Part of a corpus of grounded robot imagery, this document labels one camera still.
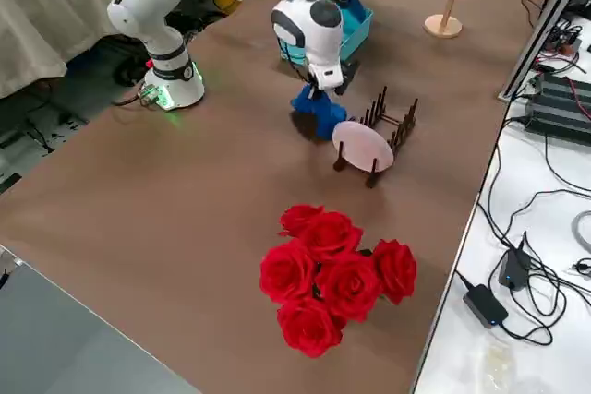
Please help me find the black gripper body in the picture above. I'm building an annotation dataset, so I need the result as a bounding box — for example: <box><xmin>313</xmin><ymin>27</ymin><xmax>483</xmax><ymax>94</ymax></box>
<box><xmin>340</xmin><ymin>57</ymin><xmax>361</xmax><ymax>96</ymax></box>

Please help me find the pale round plate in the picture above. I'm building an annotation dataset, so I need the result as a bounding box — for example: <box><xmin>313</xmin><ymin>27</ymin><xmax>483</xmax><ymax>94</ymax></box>
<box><xmin>332</xmin><ymin>120</ymin><xmax>395</xmax><ymax>174</ymax></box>

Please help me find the cyan plastic box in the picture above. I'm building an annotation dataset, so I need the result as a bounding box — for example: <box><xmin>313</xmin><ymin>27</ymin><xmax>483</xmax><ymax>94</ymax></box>
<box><xmin>276</xmin><ymin>0</ymin><xmax>375</xmax><ymax>68</ymax></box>

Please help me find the dark wooden dish rack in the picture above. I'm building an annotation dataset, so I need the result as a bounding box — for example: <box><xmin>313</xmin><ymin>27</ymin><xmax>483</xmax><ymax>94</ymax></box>
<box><xmin>332</xmin><ymin>85</ymin><xmax>419</xmax><ymax>190</ymax></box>

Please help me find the red rose bouquet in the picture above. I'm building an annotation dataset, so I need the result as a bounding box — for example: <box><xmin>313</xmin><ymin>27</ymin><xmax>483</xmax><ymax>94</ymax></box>
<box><xmin>259</xmin><ymin>203</ymin><xmax>418</xmax><ymax>360</ymax></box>

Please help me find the black ribbed power supply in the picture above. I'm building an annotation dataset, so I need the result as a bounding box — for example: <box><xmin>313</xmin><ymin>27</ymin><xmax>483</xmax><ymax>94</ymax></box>
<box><xmin>525</xmin><ymin>93</ymin><xmax>591</xmax><ymax>146</ymax></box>
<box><xmin>530</xmin><ymin>71</ymin><xmax>591</xmax><ymax>112</ymax></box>

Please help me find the black power adapter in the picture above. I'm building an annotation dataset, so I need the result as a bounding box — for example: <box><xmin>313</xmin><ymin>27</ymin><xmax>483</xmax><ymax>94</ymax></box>
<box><xmin>497</xmin><ymin>230</ymin><xmax>533</xmax><ymax>293</ymax></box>

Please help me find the black power brick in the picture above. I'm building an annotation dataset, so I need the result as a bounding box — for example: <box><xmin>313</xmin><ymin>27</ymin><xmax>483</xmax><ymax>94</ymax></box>
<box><xmin>463</xmin><ymin>283</ymin><xmax>510</xmax><ymax>329</ymax></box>

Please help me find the white side table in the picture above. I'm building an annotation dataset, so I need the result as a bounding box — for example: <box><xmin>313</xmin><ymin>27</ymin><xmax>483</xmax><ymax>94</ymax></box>
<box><xmin>412</xmin><ymin>10</ymin><xmax>591</xmax><ymax>394</ymax></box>

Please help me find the beige curtain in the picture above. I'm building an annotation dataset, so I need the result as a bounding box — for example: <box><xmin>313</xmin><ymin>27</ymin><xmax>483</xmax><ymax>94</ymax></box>
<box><xmin>0</xmin><ymin>0</ymin><xmax>139</xmax><ymax>100</ymax></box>

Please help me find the grey flat panel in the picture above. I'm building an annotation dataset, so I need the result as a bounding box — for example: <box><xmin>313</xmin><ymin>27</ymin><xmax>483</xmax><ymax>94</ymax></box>
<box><xmin>0</xmin><ymin>245</ymin><xmax>202</xmax><ymax>394</ymax></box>

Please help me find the aluminium camera post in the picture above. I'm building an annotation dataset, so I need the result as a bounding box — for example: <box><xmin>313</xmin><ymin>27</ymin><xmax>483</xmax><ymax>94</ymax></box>
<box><xmin>497</xmin><ymin>0</ymin><xmax>591</xmax><ymax>101</ymax></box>

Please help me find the grey cable coil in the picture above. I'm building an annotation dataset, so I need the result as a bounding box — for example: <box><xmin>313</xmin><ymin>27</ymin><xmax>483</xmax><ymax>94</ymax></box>
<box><xmin>571</xmin><ymin>210</ymin><xmax>591</xmax><ymax>252</ymax></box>

